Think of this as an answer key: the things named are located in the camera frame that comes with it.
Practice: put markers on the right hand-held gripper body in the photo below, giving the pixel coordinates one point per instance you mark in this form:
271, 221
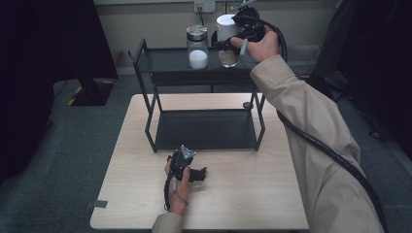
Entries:
249, 19

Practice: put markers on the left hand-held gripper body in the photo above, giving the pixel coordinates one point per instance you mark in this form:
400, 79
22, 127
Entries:
178, 161

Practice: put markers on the clear jar with white lid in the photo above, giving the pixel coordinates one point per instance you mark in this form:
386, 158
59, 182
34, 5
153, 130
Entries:
225, 26

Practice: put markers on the glass jar with silver lid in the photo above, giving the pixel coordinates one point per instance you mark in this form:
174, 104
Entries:
197, 48

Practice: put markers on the black metal two-tier rack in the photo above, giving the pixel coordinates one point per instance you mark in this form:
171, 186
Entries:
204, 129

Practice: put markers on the person's left hand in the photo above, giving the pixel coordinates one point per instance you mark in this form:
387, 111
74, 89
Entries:
179, 194

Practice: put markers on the person's right hand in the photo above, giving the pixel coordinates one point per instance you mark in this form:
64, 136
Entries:
264, 48

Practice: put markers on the small dark round knob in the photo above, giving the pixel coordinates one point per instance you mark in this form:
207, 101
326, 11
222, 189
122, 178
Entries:
247, 105

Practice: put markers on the grey tape piece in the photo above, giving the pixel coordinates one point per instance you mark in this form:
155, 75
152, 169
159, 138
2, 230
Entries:
97, 204

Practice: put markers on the dark equipment with curtain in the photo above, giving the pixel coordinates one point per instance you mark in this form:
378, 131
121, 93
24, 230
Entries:
379, 64

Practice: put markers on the black curtain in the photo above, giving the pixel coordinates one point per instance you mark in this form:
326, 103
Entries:
39, 64

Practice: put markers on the white wall socket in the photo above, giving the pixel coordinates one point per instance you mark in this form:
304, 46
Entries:
204, 6

